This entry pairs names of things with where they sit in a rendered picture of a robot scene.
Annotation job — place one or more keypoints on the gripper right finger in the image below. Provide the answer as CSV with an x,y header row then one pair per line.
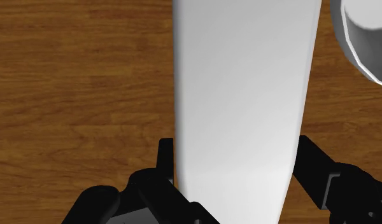
x,y
333,183

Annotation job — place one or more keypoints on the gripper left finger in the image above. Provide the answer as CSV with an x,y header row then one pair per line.
x,y
147,192

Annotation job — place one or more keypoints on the tall white bottle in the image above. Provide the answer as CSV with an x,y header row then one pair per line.
x,y
240,102

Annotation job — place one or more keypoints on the white round cup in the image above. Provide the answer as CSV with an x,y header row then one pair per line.
x,y
364,37

